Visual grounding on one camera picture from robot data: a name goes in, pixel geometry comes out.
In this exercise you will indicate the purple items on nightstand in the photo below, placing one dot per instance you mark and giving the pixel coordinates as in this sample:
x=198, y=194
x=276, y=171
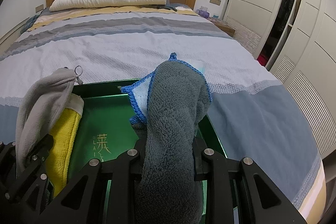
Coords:
x=202, y=11

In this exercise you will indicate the white wardrobe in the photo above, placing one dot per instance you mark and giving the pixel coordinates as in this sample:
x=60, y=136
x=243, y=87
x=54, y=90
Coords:
x=297, y=40

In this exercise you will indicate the dark grey blue-edged towel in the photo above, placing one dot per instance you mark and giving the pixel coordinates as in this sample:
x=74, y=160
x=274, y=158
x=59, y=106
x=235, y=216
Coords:
x=168, y=104

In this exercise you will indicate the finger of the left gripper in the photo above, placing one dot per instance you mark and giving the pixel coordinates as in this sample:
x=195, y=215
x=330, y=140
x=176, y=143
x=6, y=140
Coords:
x=40, y=152
x=8, y=160

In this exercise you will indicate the teal cloth on nightstand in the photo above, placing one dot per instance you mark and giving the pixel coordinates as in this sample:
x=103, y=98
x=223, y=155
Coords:
x=29, y=23

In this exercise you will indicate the right wooden nightstand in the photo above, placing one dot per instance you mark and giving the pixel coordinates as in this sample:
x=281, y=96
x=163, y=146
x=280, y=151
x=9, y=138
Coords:
x=223, y=26

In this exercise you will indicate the striped bed cover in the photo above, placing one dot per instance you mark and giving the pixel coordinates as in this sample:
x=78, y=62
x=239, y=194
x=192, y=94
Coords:
x=252, y=113

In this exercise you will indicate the yellow towel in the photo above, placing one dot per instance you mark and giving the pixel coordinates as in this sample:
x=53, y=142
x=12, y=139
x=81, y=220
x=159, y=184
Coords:
x=64, y=133

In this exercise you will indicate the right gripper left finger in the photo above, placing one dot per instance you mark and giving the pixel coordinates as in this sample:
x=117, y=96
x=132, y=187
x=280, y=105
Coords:
x=101, y=192

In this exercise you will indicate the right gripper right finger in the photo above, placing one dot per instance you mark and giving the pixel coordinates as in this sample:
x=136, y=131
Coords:
x=239, y=191

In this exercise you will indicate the green tray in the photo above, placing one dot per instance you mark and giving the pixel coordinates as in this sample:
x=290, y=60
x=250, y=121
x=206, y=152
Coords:
x=105, y=132

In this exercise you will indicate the grey fleece cloth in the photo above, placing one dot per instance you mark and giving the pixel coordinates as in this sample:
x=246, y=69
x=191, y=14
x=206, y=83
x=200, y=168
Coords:
x=41, y=108

